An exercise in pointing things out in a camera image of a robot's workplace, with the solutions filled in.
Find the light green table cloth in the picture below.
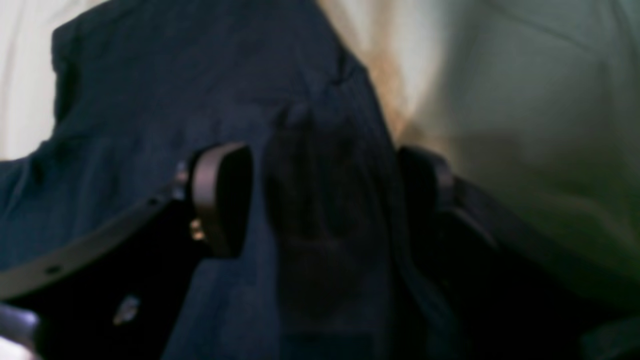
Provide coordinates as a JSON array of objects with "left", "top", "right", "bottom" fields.
[{"left": 0, "top": 0, "right": 640, "bottom": 360}]

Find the dark navy T-shirt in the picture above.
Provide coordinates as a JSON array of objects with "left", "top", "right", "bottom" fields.
[{"left": 1, "top": 0, "right": 467, "bottom": 360}]

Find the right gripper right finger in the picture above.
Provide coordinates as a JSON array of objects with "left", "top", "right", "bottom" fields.
[{"left": 397, "top": 146, "right": 639, "bottom": 360}]

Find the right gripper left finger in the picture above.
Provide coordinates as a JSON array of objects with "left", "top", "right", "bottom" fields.
[{"left": 1, "top": 142, "right": 254, "bottom": 360}]

